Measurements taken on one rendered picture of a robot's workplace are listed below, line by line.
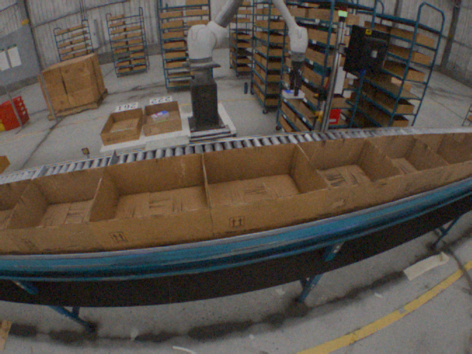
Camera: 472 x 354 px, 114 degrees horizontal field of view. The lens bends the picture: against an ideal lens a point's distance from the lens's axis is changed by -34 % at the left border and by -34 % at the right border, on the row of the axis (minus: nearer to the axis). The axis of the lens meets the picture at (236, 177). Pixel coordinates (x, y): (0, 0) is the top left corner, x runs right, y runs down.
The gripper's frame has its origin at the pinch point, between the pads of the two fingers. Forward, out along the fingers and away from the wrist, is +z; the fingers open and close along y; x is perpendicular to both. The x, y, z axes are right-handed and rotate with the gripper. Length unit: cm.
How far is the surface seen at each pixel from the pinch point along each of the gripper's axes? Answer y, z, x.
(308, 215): 89, 14, -30
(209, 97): -18, 8, -54
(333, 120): -0.4, 24.5, 37.4
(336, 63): 4.1, -20.6, 26.6
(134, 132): -12, 25, -109
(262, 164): 60, 11, -40
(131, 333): 97, 107, -128
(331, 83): 4.1, -6.2, 26.1
